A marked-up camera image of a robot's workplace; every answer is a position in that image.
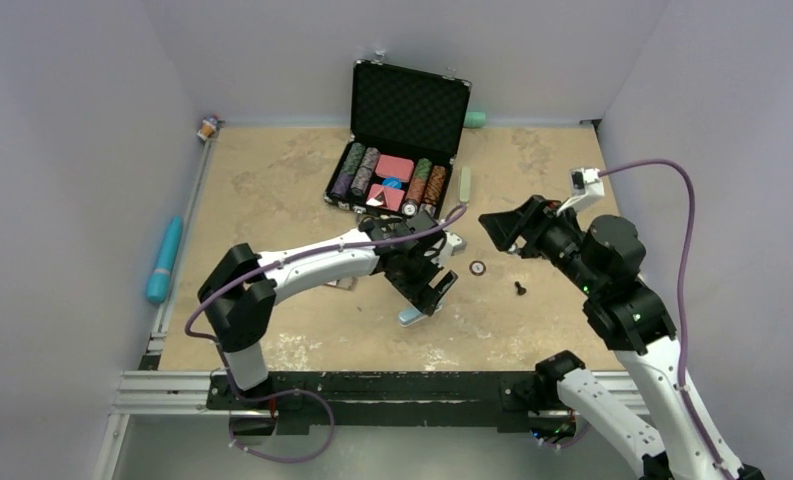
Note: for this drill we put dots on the teal cylinder tool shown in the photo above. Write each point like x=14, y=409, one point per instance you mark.
x=158, y=284

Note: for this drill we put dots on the small orange bottle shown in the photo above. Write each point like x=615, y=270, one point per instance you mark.
x=209, y=126

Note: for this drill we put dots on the black chess pawn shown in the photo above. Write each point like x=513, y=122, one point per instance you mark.
x=520, y=288

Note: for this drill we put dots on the blue dealer button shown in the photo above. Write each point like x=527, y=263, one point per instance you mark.
x=392, y=183

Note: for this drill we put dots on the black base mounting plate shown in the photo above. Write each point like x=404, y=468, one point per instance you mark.
x=507, y=401

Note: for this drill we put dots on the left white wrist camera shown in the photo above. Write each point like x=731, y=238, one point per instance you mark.
x=450, y=246

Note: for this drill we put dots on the green stapler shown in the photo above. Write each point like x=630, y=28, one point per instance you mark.
x=465, y=185

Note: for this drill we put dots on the aluminium frame rail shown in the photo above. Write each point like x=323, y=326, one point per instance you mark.
x=164, y=385

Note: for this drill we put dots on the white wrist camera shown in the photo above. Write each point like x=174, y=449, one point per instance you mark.
x=587, y=189
x=450, y=246

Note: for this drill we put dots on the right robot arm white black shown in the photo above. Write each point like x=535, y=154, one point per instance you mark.
x=679, y=440

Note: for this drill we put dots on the brown poker chip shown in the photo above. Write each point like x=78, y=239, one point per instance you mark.
x=477, y=268

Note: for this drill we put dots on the black poker chip case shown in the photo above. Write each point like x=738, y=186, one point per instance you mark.
x=405, y=113

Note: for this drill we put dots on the red white staple box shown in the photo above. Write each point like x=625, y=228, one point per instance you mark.
x=343, y=284

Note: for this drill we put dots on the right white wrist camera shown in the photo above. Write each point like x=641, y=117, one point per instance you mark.
x=587, y=189

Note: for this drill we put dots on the mint green cylinder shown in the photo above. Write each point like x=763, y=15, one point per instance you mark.
x=475, y=120

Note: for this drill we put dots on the pink card deck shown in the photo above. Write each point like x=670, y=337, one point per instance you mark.
x=389, y=166

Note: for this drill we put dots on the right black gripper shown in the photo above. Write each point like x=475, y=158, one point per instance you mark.
x=528, y=221

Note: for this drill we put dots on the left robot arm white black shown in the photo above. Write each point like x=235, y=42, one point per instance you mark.
x=243, y=289

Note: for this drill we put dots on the blue stapler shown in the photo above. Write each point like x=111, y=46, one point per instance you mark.
x=411, y=315

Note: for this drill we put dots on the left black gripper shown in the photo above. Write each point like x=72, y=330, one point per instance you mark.
x=422, y=295

